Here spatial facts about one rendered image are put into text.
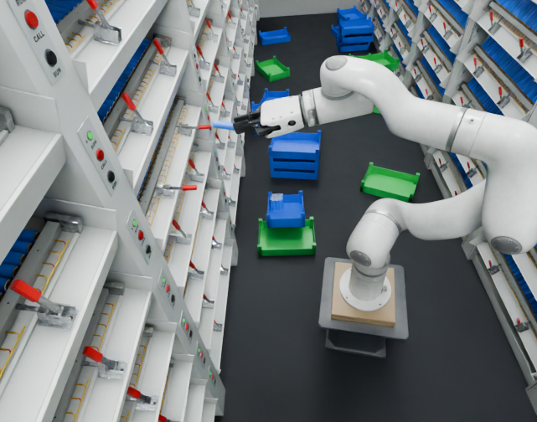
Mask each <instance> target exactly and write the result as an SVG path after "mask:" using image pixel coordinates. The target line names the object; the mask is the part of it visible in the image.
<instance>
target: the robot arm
mask: <svg viewBox="0 0 537 422"><path fill-rule="evenodd" d="M320 80H321V85H322V87H320V88H317V89H313V90H307V91H303V92H302V96H301V95H297V96H289V97H283V98H279V99H275V100H269V101H266V102H264V103H263V104H262V105H259V107H258V108H257V109H256V110H255V111H251V112H250V113H249V114H245V115H241V116H235V117H234V122H235V123H233V127H234V129H235V133H236V134H241V133H246V132H249V131H251V132H257V134H258V135H259V136H263V135H265V137H266V138H272V137H275V136H281V135H285V134H287V133H290V132H293V131H297V130H299V129H301V128H303V127H304V126H306V125H307V123H308V126H309V127H310V126H317V125H321V124H325V123H329V122H333V121H340V120H344V119H348V118H352V117H356V116H363V115H367V114H371V113H372V112H373V110H374V105H375V106H376V107H377V108H378V110H379V111H380V113H381V115H382V116H383V117H384V119H385V123H386V125H387V127H388V129H389V131H390V132H391V133H392V134H393V135H395V136H397V137H400V138H403V139H406V140H409V141H413V142H418V143H420V144H424V145H427V146H429V147H435V148H438V149H441V150H444V151H447V152H453V153H456V154H459V155H462V156H465V157H470V158H474V159H478V160H480V161H483V162H485V163H486V164H487V176H486V179H484V180H483V181H481V182H480V183H478V184H477V185H475V186H473V187H472V188H469V189H468V190H467V191H465V192H463V193H460V194H458V195H457V196H455V197H452V198H448V199H443V200H440V201H435V202H432V203H406V202H402V201H400V200H397V199H393V198H382V199H379V200H377V201H375V202H374V203H372V204H371V205H370V206H369V208H368V209H367V211H366V212H365V214H364V216H363V217H362V219H361V220H360V221H359V223H358V224H357V226H356V227H355V229H354V231H353V233H352V234H351V235H350V237H349V241H348V243H347V246H346V252H347V255H348V256H349V258H350V259H351V260H352V261H353V262H352V268H350V269H348V270H346V271H345V272H344V273H343V275H342V277H341V279H340V282H339V290H340V293H341V295H342V297H343V299H344V300H345V301H346V302H347V303H348V304H349V305H350V306H351V307H353V308H355V309H357V310H360V311H376V310H379V309H380V308H382V307H383V306H384V305H385V304H386V303H387V302H388V300H389V299H390V294H391V287H390V283H389V280H388V279H387V277H386V273H387V270H388V268H389V265H390V250H391V248H392V247H393V245H394V243H395V241H396V240H397V238H398V236H399V234H400V233H401V232H402V231H404V230H406V229H408V230H409V232H410V233H411V234H412V235H413V236H415V237H416V238H418V239H423V240H442V239H455V238H459V237H462V236H465V235H467V234H470V233H472V232H473V231H474V230H476V229H478V228H480V227H481V226H482V227H483V234H484V236H485V239H486V240H487V242H488V243H489V244H490V245H491V246H492V247H493V248H494V249H496V250H497V251H499V252H501V253H504V254H507V255H519V254H523V253H525V252H527V251H529V250H531V249H532V248H533V247H534V246H535V245H536V244H537V129H536V128H535V127H534V126H532V125H530V124H529V123H527V122H525V121H521V120H518V119H514V118H511V117H507V116H500V115H496V114H492V113H487V112H484V111H476V110H473V109H468V108H464V107H461V106H456V105H448V104H444V103H440V102H435V101H431V100H424V99H420V98H417V97H415V96H413V95H412V94H411V93H410V92H409V91H408V90H407V89H406V87H405V86H404V85H403V83H402V82H401V81H400V80H399V78H398V77H397V76H396V75H395V74H394V73H393V72H391V71H390V70H389V69H387V68H385V67H384V66H383V65H381V64H378V63H375V62H373V61H369V60H367V59H360V58H355V57H350V56H344V55H337V56H332V57H330V58H328V59H326V60H325V61H324V62H323V64H322V66H321V69H320ZM259 117H260V118H259ZM257 123H259V125H258V124H257Z"/></svg>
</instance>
